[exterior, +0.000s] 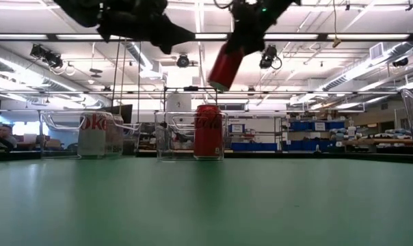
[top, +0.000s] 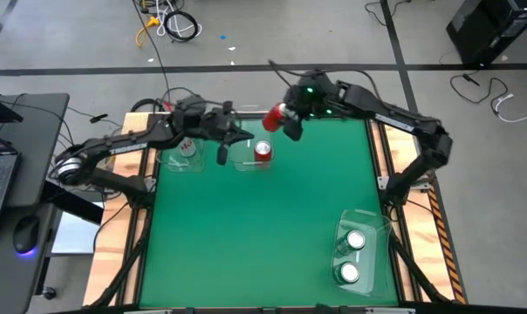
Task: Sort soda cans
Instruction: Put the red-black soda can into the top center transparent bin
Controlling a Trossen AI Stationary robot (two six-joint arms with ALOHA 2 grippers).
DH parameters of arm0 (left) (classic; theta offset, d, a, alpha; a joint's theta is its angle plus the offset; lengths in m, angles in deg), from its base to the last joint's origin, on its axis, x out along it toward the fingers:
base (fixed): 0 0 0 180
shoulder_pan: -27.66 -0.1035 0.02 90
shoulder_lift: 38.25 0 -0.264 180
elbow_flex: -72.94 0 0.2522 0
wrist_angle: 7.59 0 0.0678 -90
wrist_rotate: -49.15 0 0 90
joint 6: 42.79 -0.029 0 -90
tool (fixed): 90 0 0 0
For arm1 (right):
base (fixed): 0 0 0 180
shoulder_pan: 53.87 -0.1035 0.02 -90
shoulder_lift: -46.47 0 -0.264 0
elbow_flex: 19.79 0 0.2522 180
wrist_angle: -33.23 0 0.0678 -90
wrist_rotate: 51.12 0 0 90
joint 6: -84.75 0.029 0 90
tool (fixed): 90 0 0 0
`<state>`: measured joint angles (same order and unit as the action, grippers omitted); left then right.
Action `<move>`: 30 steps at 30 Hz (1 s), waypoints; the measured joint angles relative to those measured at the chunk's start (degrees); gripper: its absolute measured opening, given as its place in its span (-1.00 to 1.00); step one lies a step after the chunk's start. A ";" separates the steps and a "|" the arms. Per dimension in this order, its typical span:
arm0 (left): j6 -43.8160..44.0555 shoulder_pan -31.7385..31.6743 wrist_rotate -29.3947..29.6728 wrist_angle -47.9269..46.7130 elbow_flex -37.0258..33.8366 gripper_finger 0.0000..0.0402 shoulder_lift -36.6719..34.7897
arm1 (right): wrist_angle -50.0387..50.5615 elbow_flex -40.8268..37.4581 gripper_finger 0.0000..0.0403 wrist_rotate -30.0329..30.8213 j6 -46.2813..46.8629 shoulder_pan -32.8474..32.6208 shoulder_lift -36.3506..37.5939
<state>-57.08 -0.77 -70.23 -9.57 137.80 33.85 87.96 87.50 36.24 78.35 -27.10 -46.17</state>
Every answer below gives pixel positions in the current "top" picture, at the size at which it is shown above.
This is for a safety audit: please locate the silver Diet Coke can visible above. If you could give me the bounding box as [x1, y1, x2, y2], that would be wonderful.
[179, 138, 198, 159]

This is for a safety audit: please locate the long black cable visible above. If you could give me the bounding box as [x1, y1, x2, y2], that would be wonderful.
[131, 0, 172, 113]

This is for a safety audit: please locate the red Coca-Cola can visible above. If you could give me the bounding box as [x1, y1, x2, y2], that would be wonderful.
[253, 140, 273, 163]
[262, 103, 293, 133]

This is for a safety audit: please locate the black cable loop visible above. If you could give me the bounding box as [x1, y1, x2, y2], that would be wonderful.
[130, 98, 167, 113]

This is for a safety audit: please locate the green table mat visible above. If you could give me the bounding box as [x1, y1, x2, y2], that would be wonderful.
[139, 117, 400, 309]

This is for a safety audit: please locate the clear plastic bin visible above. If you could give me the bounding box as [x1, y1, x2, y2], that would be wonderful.
[331, 208, 394, 297]
[228, 118, 277, 173]
[157, 130, 207, 174]

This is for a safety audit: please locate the black computer mouse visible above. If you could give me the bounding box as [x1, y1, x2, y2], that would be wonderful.
[12, 215, 41, 257]

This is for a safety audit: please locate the white coiled cable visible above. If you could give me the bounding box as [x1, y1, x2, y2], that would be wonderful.
[155, 0, 203, 38]

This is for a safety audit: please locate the yellow-black hazard tape strip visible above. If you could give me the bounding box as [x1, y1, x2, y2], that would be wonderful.
[425, 185, 468, 305]

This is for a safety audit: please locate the thin black cable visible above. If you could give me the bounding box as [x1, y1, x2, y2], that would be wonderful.
[364, 0, 415, 27]

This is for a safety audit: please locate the green Sprite can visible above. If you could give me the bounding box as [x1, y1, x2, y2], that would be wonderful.
[332, 261, 361, 286]
[336, 229, 367, 257]

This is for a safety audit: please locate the yellow cable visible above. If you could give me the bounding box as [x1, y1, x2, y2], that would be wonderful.
[135, 16, 161, 48]

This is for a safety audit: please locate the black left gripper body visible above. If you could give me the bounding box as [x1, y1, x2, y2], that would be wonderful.
[170, 95, 255, 145]

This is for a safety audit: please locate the black coiled cable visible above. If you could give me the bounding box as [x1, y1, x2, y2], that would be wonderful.
[163, 9, 200, 44]

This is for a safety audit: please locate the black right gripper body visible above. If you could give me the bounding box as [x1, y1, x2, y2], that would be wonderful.
[291, 79, 326, 120]

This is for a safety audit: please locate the black cable with plug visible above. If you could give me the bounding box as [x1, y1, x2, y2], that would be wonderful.
[449, 72, 509, 106]

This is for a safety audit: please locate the black desk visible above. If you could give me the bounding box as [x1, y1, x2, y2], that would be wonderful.
[0, 92, 72, 314]

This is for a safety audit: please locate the black aluminium table frame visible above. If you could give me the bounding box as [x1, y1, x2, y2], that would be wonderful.
[86, 110, 455, 314]

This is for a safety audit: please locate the white cable with plug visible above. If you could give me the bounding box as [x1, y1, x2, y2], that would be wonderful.
[491, 92, 527, 126]

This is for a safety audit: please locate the black cabinet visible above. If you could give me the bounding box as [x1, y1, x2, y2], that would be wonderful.
[445, 0, 527, 67]

